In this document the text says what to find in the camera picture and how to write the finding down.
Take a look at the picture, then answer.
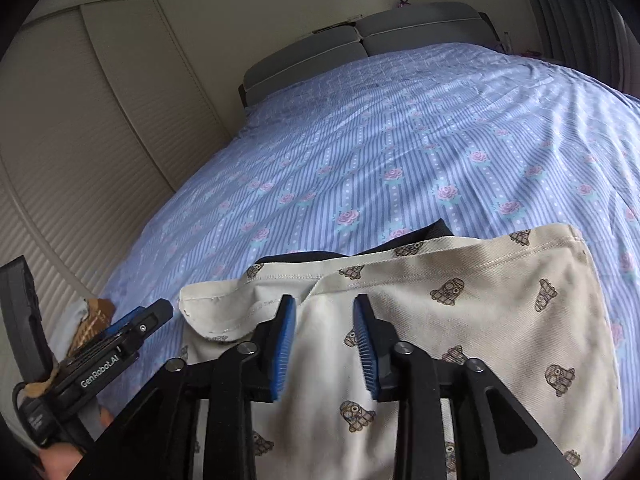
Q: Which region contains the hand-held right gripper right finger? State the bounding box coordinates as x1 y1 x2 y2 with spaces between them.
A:
352 293 584 480

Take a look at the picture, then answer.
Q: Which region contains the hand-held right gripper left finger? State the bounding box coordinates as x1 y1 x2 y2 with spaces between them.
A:
84 293 299 480

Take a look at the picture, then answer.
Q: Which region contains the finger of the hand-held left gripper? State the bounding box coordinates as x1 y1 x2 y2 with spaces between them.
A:
102 298 175 339

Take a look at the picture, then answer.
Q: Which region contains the cream printed polo shirt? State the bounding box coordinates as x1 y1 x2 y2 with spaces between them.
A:
177 219 624 480

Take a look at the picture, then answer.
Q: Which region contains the person's left hand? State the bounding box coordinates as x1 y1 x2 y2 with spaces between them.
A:
39 406 119 480

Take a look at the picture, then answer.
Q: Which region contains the brown patterned folded cloth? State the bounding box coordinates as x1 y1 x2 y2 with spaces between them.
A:
69 297 117 358

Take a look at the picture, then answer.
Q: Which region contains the white folded cloth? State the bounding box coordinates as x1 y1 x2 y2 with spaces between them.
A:
49 298 92 361

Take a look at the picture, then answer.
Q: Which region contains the cream slatted wardrobe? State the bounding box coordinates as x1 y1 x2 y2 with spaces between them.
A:
0 0 237 376

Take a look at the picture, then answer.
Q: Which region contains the blue striped floral duvet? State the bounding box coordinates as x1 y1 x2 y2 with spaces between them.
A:
96 42 640 413

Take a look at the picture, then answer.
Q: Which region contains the grey padded headboard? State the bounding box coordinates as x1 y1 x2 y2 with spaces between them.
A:
238 2 502 109

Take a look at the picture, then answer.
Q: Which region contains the grey-green curtain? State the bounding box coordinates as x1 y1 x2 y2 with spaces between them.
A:
519 0 640 97

